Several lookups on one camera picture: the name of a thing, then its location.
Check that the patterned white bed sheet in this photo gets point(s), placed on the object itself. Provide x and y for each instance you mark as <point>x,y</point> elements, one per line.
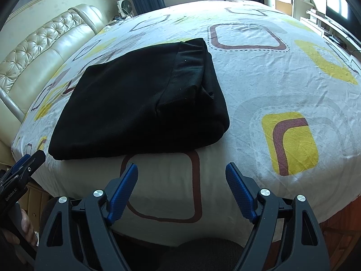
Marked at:
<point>253,76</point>

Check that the cream dressing table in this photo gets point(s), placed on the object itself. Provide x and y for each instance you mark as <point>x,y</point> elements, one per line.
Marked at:
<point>282,5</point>

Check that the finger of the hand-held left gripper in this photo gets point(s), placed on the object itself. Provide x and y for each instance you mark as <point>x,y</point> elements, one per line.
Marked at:
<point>19,161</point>
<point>31,166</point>

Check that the white box fan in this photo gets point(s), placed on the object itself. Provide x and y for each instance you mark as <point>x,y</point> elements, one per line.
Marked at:
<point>126,7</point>

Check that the black pants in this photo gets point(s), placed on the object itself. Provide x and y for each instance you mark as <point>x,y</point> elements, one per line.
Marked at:
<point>135,104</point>

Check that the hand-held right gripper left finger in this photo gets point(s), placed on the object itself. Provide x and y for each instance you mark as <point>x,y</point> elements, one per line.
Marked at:
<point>124,192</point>

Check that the cream tufted leather headboard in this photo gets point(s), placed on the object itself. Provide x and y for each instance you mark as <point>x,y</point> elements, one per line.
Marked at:
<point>42,48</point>

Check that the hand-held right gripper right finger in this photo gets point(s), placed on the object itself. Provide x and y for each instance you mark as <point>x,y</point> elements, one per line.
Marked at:
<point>239,192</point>

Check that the person's left hand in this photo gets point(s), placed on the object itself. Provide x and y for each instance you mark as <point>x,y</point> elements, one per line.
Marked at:
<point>28,227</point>

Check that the white television cabinet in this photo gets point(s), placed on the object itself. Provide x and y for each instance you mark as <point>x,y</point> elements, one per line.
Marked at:
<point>318,21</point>

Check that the flat television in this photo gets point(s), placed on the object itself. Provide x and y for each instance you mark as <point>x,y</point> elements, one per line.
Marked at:
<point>337,2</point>

